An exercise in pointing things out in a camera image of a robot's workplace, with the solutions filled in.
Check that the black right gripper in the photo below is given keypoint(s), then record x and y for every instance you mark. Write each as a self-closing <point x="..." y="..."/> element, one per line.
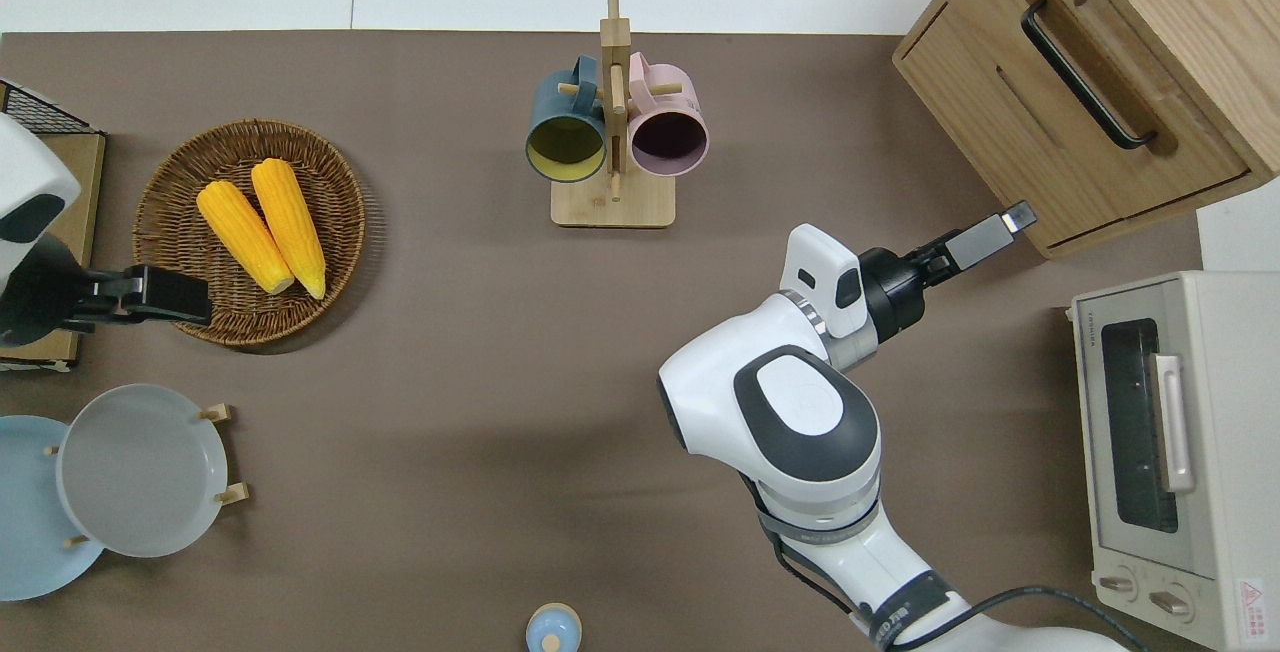
<point x="975" y="244"/>

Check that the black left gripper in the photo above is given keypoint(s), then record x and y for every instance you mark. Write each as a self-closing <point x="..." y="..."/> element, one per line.
<point x="170" y="295"/>

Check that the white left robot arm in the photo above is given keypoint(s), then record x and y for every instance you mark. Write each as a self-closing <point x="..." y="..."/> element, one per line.
<point x="25" y="172"/>

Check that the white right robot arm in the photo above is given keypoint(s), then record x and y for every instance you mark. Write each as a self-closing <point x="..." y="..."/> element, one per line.
<point x="800" y="412"/>

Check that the round wicker basket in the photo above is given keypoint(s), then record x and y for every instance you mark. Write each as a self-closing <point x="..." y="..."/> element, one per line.
<point x="180" y="232"/>

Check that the yellow corn cob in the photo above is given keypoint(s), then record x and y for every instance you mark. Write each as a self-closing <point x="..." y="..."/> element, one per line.
<point x="290" y="222"/>
<point x="245" y="237"/>

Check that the grey plate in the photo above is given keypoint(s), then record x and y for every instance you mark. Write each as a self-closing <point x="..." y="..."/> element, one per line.
<point x="140" y="472"/>

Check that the wooden plate rack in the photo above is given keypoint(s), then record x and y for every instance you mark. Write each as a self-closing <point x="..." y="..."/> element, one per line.
<point x="230" y="494"/>

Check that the light blue plate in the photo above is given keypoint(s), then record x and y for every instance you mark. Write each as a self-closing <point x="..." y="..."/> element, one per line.
<point x="25" y="532"/>

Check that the brown table mat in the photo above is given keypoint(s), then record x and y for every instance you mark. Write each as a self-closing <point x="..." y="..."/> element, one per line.
<point x="450" y="382"/>

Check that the white toaster oven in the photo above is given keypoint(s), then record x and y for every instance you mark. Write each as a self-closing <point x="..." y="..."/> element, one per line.
<point x="1230" y="432"/>

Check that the pink mug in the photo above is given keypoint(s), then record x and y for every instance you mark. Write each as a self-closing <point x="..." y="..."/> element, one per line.
<point x="690" y="107"/>

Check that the oven knob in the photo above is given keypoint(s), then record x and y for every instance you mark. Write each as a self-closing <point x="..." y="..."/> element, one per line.
<point x="1117" y="584"/>
<point x="1170" y="604"/>

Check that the wooden mug rack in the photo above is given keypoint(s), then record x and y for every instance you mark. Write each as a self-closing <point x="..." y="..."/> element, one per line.
<point x="610" y="207"/>

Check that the dark blue mug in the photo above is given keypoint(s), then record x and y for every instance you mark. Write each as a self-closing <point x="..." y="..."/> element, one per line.
<point x="560" y="107"/>

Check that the small blue round lid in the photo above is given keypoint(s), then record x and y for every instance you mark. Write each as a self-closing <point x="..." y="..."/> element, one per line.
<point x="553" y="630"/>

